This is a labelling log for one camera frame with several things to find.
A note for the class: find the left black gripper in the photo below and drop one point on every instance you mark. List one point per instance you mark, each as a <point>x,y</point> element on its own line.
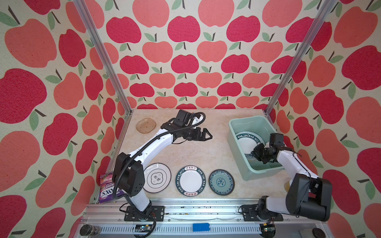
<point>202,137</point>

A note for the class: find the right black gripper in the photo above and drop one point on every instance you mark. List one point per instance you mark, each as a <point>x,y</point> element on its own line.
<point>256,152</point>

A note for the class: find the white fluted plate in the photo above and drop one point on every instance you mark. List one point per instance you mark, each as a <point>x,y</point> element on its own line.
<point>262,139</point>

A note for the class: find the small green rim lettered plate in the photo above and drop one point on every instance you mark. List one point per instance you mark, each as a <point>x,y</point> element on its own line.
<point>248,142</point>

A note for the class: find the mint green plastic bin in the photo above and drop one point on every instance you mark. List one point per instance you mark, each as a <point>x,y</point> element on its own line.
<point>244,135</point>

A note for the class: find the large green rim lettered plate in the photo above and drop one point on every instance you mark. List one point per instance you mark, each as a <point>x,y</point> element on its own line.
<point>190,181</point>

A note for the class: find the teal blue patterned plate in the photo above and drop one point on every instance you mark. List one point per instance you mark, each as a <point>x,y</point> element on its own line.
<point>221,182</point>

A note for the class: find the white plate black line pattern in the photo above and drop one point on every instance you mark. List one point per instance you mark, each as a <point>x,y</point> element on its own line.
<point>157,178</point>

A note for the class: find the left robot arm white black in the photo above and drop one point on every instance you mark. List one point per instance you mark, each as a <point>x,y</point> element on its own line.
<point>128,172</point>

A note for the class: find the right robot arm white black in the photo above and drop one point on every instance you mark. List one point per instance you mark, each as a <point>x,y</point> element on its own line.
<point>309,195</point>

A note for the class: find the yellow jar white lid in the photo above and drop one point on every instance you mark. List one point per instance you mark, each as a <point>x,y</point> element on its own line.
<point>287,186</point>

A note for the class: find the amber translucent glass plate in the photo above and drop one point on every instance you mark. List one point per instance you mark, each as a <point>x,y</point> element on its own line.
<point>146,125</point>

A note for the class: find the purple snack packet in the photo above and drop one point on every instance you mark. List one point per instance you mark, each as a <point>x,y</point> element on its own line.
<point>106,188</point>

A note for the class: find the green circuit board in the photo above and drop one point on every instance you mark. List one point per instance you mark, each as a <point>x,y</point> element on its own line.
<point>142,228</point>

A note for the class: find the dark glass jar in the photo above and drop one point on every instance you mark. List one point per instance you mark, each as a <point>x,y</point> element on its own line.
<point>89,230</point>

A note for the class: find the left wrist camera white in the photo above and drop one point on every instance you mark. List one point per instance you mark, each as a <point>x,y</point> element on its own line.
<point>196,120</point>

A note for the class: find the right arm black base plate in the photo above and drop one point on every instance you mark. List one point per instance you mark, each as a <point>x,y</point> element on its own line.
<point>253,213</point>

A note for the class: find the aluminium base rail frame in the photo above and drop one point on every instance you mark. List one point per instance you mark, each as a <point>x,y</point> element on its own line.
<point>180,214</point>

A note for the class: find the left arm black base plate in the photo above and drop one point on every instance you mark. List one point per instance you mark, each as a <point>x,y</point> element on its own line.
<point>155,212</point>

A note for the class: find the blue block on rail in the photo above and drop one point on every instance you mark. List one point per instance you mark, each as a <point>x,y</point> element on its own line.
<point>201,227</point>

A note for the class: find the left aluminium frame post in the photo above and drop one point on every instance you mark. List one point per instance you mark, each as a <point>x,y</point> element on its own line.
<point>88,22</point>

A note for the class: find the aluminium frame post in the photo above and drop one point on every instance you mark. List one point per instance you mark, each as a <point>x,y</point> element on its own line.
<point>88,22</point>
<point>316,25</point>

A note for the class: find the right aluminium frame post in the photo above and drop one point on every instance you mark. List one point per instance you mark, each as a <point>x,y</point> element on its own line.
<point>316,25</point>

